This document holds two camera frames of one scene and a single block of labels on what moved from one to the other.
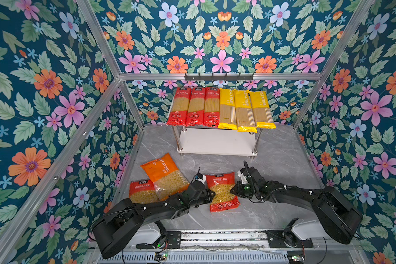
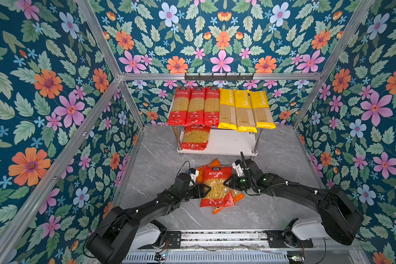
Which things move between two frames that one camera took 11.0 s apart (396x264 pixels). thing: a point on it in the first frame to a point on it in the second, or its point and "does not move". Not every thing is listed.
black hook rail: x=219 y=78 does not move
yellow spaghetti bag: x=244 y=110 does not move
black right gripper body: x=243 y=191 to x=241 y=182
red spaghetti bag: x=179 y=113 does not move
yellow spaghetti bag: x=263 y=114 does not move
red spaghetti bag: x=196 y=111 does not move
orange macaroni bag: x=168 y=179 to x=220 y=196
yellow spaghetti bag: x=227 y=113 does not move
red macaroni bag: x=143 y=191 to x=219 y=196
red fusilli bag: x=221 y=184 to x=195 y=137
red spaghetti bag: x=212 y=105 does not move
